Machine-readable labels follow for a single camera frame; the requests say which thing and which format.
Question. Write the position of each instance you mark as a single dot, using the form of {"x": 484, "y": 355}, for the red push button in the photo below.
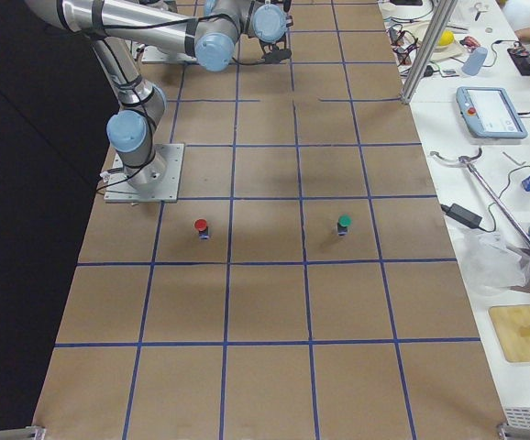
{"x": 202, "y": 228}

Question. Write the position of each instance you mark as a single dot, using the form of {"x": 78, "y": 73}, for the green push button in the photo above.
{"x": 343, "y": 224}

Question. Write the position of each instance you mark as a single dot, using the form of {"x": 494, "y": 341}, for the black power adapter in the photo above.
{"x": 462, "y": 215}

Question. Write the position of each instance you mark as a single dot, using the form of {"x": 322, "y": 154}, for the metal reacher rod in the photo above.
{"x": 468, "y": 163}

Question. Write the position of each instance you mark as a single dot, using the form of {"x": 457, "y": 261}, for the clear plastic bag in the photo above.
{"x": 490, "y": 265}

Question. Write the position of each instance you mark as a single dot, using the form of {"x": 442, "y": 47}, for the blue plastic cup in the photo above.
{"x": 475, "y": 62}

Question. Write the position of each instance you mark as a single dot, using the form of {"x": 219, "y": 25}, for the wooden cutting board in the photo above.
{"x": 512, "y": 327}

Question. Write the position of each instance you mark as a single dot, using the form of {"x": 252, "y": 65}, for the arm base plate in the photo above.
{"x": 154, "y": 55}
{"x": 158, "y": 181}

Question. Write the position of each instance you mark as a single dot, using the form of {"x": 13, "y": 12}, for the aluminium frame post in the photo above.
{"x": 442, "y": 13}

